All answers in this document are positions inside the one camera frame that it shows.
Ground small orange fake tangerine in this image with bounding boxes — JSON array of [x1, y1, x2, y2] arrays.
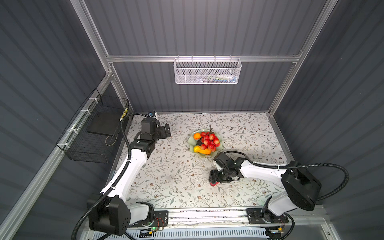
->
[[193, 133, 202, 140]]

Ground green scalloped fruit bowl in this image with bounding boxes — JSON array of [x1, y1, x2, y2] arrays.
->
[[187, 129, 224, 157]]

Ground red fake grape bunch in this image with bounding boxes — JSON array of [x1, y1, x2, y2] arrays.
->
[[197, 125, 221, 154]]

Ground black wire basket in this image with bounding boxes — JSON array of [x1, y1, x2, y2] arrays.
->
[[57, 91, 130, 164]]

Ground white wire mesh basket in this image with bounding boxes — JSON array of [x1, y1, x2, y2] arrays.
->
[[173, 57, 242, 85]]

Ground yellow marker in basket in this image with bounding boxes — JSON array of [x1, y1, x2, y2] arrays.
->
[[120, 108, 129, 122]]

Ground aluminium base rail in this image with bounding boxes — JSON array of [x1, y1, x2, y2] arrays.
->
[[125, 206, 325, 232]]

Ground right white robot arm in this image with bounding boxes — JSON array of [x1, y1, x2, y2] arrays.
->
[[209, 151, 322, 222]]

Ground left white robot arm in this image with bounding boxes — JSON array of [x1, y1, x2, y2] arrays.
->
[[85, 113, 171, 237]]

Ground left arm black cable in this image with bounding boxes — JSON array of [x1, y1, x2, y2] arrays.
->
[[70, 112, 160, 240]]

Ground yellow fake fruit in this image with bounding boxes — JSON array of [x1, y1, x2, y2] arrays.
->
[[193, 145, 212, 155]]

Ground items in white basket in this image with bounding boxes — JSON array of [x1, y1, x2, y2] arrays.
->
[[200, 75, 238, 84]]

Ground floral table mat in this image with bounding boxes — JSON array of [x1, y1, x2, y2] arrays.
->
[[127, 113, 287, 209]]

